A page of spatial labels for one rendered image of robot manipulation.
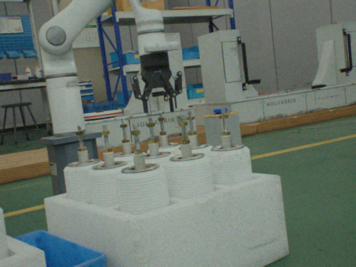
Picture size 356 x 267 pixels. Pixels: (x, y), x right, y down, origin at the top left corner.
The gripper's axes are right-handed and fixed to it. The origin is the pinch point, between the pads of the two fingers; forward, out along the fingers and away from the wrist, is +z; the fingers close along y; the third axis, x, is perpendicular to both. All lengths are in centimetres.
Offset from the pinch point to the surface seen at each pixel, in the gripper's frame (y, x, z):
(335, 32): -258, -220, -37
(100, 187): 23.2, 20.8, 13.5
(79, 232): 27.8, 17.3, 22.5
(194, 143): -2.7, 12.6, 9.1
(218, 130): -14.9, 2.9, 7.9
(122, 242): 23.5, 33.9, 21.6
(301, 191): -54, -16, 35
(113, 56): -134, -495, -59
